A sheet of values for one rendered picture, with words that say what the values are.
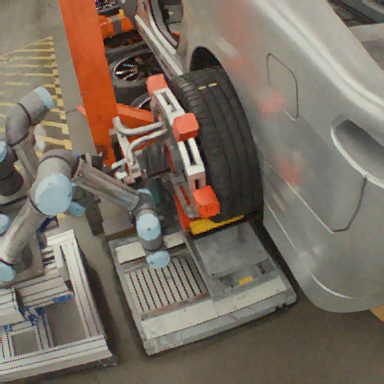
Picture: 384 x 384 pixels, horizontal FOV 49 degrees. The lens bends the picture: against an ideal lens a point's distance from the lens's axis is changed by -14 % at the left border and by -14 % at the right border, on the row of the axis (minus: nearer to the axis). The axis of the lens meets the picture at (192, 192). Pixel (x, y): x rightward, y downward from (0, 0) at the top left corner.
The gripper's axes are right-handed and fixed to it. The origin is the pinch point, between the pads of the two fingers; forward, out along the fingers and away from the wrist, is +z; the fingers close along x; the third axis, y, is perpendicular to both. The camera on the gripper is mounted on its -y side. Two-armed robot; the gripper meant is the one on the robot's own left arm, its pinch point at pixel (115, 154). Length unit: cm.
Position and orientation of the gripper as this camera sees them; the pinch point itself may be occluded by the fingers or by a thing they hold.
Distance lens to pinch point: 213.9
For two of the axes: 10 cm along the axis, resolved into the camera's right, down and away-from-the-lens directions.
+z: 4.3, -6.6, 6.1
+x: 9.0, 2.3, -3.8
